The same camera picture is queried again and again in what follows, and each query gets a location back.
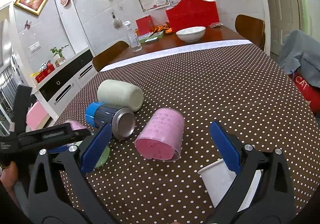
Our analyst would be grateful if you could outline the white paper cup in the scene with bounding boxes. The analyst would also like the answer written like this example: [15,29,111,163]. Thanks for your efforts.
[197,159,262,212]

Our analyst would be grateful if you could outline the cream fuzzy cup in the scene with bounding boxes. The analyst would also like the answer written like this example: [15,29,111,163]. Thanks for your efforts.
[97,79,144,112]

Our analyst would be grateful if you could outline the pink and green glass jar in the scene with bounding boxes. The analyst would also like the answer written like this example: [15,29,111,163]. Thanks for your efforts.
[65,120,112,173]

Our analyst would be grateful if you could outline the blue and black metal can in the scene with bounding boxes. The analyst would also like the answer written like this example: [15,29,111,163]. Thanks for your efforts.
[85,102,136,140]

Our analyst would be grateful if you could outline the small potted green plant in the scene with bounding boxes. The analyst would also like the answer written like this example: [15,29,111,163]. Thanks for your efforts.
[50,45,69,67]

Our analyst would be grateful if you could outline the small red gift bag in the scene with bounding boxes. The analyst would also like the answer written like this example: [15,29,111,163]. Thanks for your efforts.
[136,15,154,36]

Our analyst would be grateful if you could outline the right wooden chair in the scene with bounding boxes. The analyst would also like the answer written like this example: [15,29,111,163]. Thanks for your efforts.
[235,14,265,50]

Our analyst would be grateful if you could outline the large red gift box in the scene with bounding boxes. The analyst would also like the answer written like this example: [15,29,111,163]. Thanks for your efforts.
[165,0,220,33]

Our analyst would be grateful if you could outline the green box on table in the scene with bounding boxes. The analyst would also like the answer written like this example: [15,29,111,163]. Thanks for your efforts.
[138,31,164,44]

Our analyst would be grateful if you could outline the pink plastic cup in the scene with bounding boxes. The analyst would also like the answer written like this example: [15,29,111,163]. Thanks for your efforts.
[135,108,184,161]

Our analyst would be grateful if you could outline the white and black sideboard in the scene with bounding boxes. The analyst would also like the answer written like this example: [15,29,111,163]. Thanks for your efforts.
[33,48,97,121]

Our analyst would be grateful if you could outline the grey jacket on chair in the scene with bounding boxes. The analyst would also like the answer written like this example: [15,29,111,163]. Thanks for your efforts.
[278,30,319,88]

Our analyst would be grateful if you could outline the wooden dining table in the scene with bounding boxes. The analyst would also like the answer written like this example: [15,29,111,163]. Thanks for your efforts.
[111,26,246,63]

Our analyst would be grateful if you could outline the wall light switch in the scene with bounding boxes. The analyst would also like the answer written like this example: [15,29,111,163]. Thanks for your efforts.
[29,42,41,53]

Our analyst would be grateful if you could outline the left wooden chair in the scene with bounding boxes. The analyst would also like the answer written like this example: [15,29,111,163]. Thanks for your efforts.
[92,41,129,72]

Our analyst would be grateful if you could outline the orange snack packets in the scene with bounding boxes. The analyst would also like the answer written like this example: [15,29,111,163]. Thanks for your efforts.
[153,23,172,35]

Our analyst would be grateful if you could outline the clear spray bottle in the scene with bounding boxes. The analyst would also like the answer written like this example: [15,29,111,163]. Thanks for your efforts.
[123,21,142,52]

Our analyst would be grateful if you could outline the hanging round brush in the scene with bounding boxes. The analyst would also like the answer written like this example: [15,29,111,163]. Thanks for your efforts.
[111,12,123,29]

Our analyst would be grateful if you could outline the white ceramic bowl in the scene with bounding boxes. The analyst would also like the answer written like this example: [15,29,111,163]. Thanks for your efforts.
[176,26,206,42]

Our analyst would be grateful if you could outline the white door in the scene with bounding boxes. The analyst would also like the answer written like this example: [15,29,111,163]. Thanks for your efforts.
[268,0,303,60]

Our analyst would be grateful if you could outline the brown polka dot tablecloth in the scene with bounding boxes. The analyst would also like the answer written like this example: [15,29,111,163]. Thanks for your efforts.
[57,45,319,223]

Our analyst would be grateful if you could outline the red box on sideboard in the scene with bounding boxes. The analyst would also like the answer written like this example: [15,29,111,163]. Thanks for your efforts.
[35,61,55,83]

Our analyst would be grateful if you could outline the red CAT cushion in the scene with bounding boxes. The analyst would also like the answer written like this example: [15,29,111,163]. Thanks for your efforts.
[289,71,320,114]

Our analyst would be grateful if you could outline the wooden chair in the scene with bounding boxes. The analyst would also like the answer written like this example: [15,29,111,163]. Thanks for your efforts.
[92,41,129,72]
[235,14,265,50]

